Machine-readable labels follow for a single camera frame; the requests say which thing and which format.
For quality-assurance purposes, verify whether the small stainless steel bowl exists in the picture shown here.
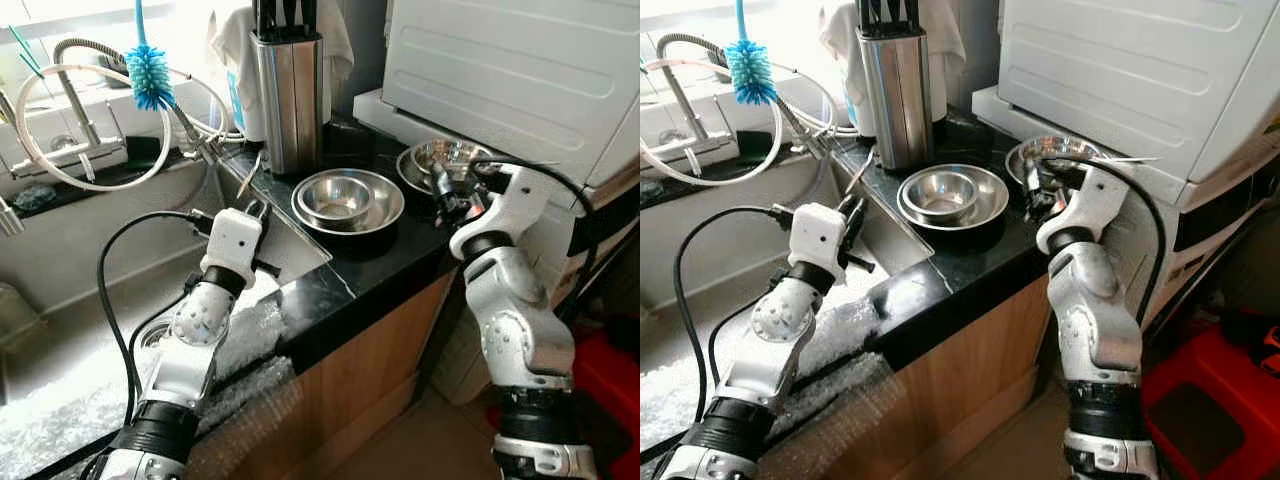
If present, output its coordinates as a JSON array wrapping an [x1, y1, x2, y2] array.
[[297, 175, 373, 226], [903, 170, 976, 219]]

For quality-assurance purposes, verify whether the large stainless steel bowl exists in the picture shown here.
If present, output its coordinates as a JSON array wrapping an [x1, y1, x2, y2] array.
[[410, 140, 496, 196], [1015, 136, 1101, 191]]

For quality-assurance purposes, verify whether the thin metal utensil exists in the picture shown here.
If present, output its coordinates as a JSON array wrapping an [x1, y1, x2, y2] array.
[[846, 148, 875, 197], [238, 150, 265, 201]]

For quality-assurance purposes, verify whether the white cylinder with blue label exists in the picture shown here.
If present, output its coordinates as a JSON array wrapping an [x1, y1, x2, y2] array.
[[228, 60, 269, 143], [843, 62, 881, 139]]

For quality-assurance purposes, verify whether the stainless steel knife block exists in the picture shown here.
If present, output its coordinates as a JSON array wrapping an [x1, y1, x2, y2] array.
[[250, 30, 326, 176], [858, 27, 936, 171]]

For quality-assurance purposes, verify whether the white ribbed countertop appliance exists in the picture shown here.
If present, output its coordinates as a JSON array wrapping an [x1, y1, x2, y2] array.
[[972, 0, 1280, 206], [353, 0, 641, 206]]

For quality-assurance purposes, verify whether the stainless steel sink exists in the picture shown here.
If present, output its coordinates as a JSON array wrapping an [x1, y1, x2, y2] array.
[[0, 155, 331, 431], [640, 150, 936, 401]]

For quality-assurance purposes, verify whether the white drawer unit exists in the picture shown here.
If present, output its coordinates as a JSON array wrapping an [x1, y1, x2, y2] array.
[[1140, 150, 1280, 331]]

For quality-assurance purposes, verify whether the white hanging towel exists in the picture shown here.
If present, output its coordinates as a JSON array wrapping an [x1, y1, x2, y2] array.
[[207, 5, 356, 89], [818, 5, 968, 89]]

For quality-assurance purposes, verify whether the blue bottle brush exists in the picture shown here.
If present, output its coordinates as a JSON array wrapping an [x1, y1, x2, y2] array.
[[124, 0, 177, 112], [724, 0, 778, 107]]

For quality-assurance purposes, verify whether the chrome sink faucet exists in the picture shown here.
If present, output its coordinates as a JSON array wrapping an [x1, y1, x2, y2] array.
[[640, 32, 836, 186], [10, 37, 226, 186]]

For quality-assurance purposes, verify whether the thin green stick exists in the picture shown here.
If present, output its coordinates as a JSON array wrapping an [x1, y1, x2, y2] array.
[[8, 27, 43, 78]]

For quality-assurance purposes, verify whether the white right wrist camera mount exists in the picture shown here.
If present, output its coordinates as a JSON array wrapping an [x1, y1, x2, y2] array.
[[450, 165, 551, 263], [1035, 165, 1131, 256]]

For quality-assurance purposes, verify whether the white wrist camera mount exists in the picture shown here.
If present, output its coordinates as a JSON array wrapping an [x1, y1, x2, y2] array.
[[198, 208, 266, 291], [1035, 165, 1131, 256], [787, 203, 851, 286], [450, 165, 551, 263]]

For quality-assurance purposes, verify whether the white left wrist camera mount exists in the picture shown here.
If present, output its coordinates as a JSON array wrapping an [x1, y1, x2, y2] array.
[[198, 208, 266, 291], [787, 203, 851, 286]]

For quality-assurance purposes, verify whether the thick white hose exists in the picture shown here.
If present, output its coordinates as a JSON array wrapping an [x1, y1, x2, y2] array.
[[14, 63, 173, 193], [640, 58, 784, 188]]

